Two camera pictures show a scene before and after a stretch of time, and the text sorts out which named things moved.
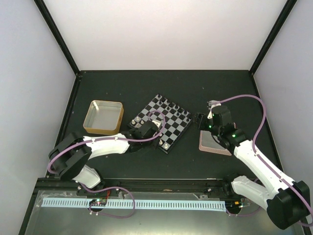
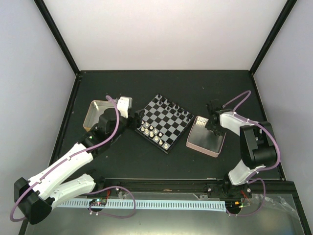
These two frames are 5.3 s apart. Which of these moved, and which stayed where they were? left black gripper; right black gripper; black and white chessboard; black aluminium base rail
Moved: right black gripper; left black gripper
Stayed: black aluminium base rail; black and white chessboard
